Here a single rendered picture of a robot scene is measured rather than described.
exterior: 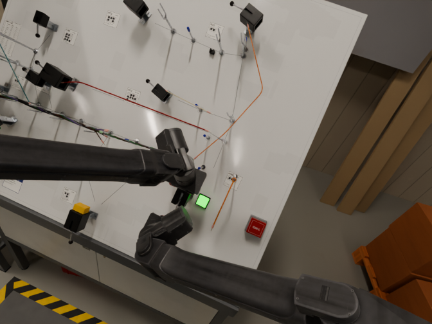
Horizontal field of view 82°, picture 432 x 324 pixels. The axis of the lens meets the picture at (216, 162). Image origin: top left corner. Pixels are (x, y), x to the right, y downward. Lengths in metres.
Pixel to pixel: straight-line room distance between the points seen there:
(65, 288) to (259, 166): 1.47
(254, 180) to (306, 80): 0.36
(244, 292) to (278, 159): 0.50
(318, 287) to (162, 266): 0.29
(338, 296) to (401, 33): 2.24
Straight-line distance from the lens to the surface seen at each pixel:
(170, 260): 0.53
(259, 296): 0.41
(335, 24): 0.96
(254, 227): 0.82
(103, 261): 1.22
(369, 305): 0.36
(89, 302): 1.86
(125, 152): 0.50
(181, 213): 0.61
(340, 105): 2.88
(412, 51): 2.52
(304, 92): 0.87
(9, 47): 1.24
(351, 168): 2.77
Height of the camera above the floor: 1.74
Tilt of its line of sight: 40 degrees down
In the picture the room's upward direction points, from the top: 18 degrees clockwise
